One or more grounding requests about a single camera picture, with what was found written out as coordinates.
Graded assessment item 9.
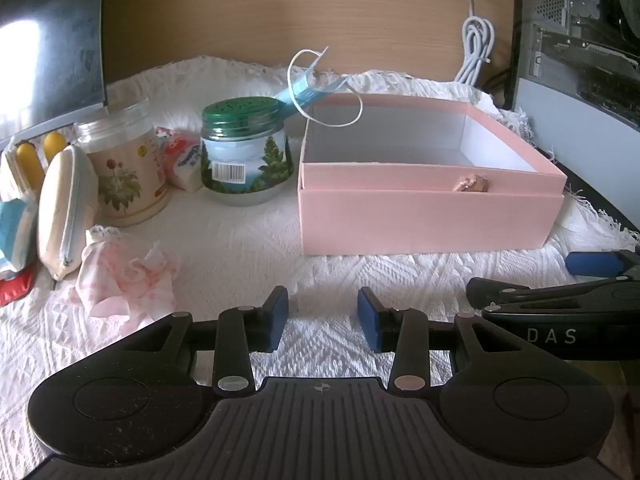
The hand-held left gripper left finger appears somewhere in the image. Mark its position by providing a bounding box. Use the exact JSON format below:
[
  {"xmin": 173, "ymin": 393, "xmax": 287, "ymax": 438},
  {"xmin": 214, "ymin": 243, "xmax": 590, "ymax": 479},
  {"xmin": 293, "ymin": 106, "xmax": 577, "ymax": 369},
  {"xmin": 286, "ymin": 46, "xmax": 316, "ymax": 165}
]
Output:
[{"xmin": 120, "ymin": 286, "xmax": 290, "ymax": 397}]

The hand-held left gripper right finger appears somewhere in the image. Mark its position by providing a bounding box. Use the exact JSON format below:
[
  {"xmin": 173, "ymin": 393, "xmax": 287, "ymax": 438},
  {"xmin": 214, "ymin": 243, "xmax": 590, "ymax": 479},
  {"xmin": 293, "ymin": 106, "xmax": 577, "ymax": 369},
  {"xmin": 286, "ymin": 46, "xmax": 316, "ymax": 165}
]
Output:
[{"xmin": 357, "ymin": 287, "xmax": 531, "ymax": 394}]

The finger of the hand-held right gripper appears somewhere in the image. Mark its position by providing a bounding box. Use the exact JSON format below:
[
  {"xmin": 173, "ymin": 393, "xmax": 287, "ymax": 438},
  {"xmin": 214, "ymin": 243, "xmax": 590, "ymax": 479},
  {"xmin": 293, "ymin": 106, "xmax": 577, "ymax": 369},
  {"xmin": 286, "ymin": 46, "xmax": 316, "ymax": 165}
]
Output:
[
  {"xmin": 565, "ymin": 247, "xmax": 640, "ymax": 280},
  {"xmin": 466, "ymin": 276, "xmax": 640, "ymax": 312}
]

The pink cardboard box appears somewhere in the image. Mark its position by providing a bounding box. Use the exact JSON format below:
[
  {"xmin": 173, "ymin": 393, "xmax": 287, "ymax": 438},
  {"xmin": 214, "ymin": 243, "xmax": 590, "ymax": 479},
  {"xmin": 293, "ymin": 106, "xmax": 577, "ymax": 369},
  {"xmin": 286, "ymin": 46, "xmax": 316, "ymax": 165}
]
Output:
[{"xmin": 298, "ymin": 93, "xmax": 568, "ymax": 257}]

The blue face mask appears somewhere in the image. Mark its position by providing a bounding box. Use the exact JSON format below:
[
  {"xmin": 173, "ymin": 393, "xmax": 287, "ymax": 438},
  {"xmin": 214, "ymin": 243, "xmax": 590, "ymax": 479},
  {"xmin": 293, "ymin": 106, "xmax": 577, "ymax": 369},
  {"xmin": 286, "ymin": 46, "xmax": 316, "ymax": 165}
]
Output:
[{"xmin": 272, "ymin": 46, "xmax": 363, "ymax": 128}]

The cream zip pouch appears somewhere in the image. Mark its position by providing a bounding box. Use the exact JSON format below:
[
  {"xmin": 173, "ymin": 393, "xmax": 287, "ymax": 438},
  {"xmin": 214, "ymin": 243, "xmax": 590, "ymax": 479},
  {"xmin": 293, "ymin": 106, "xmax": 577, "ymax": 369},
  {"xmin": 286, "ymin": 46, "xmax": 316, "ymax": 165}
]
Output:
[{"xmin": 38, "ymin": 145, "xmax": 99, "ymax": 281}]

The white knitted blanket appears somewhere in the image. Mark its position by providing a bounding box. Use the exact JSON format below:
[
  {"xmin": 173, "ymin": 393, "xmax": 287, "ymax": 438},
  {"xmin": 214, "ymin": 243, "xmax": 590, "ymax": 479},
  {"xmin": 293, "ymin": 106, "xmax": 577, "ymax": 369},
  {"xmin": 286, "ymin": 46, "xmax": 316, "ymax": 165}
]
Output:
[{"xmin": 0, "ymin": 55, "xmax": 640, "ymax": 480}]

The pink floral handkerchief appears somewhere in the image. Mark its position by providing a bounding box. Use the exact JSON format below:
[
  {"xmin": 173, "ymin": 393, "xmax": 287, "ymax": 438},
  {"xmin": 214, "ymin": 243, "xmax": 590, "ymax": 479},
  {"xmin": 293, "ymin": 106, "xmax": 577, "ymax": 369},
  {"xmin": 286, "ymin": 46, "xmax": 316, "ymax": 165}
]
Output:
[{"xmin": 67, "ymin": 226, "xmax": 180, "ymax": 322}]

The green lid glass jar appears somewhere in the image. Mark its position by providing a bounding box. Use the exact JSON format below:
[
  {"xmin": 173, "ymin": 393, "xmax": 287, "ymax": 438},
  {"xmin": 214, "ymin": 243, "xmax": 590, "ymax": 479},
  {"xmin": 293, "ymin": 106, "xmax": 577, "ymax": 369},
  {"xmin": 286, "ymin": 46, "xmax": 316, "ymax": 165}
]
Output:
[{"xmin": 200, "ymin": 96, "xmax": 294, "ymax": 207}]

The pink white tissue packet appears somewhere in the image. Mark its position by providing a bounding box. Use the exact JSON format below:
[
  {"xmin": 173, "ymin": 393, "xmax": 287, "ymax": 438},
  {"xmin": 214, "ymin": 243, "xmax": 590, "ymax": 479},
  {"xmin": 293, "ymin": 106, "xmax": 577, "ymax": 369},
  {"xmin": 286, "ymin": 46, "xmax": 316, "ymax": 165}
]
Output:
[{"xmin": 154, "ymin": 126, "xmax": 203, "ymax": 192}]

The floral clear plastic jar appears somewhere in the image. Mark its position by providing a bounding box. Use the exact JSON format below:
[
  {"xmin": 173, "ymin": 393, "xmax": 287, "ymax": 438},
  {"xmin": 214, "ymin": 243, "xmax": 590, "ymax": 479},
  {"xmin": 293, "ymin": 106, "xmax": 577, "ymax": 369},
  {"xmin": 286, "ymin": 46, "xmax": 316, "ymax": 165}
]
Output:
[{"xmin": 75, "ymin": 97, "xmax": 172, "ymax": 227}]

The computer tower case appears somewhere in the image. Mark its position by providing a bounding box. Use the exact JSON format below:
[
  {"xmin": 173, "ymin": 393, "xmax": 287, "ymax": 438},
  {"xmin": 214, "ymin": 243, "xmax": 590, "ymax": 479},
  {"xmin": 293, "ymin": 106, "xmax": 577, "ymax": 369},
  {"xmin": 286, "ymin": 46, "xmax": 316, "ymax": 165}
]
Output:
[{"xmin": 502, "ymin": 0, "xmax": 640, "ymax": 126}]

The red packet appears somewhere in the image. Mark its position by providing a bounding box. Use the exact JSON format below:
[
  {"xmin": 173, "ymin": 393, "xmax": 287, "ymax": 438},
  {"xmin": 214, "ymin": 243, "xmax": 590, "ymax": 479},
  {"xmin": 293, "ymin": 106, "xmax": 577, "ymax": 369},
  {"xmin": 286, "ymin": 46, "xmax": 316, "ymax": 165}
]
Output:
[{"xmin": 0, "ymin": 267, "xmax": 36, "ymax": 307}]

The dark monitor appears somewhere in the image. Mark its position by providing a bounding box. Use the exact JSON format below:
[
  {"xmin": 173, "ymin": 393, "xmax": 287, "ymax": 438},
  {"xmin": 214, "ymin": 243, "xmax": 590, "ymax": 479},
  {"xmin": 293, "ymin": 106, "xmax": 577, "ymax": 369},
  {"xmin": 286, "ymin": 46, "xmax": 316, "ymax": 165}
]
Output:
[{"xmin": 0, "ymin": 0, "xmax": 108, "ymax": 138}]

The white cable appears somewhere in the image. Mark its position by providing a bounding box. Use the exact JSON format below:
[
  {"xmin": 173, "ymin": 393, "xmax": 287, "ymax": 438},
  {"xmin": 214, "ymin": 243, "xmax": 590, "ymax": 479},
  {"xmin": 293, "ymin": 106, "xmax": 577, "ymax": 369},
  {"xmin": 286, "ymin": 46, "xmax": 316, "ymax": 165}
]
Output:
[{"xmin": 445, "ymin": 0, "xmax": 496, "ymax": 83}]

